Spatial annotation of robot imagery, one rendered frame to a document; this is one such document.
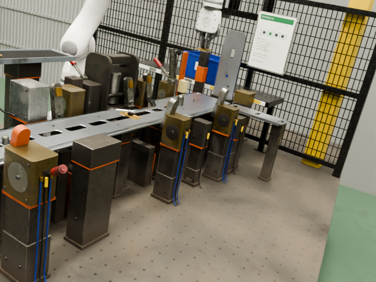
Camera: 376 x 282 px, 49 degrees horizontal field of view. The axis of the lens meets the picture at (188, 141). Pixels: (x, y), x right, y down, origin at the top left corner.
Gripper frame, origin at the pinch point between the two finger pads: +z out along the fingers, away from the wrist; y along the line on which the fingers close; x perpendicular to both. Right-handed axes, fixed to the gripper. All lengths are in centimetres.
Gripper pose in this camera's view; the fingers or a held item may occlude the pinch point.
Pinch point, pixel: (205, 43)
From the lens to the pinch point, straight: 190.7
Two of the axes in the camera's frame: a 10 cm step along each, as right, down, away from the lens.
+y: 8.3, 3.3, -4.5
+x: 5.3, -1.9, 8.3
